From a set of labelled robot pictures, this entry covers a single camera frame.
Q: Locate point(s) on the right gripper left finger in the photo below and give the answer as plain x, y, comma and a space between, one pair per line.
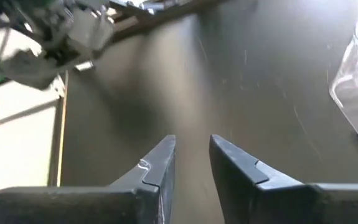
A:
158, 174

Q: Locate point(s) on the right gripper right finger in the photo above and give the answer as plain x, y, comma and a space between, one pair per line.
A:
238, 177

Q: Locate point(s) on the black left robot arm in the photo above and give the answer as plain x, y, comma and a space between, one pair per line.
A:
20, 65

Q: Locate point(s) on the white AA battery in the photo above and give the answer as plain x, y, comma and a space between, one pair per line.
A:
84, 65

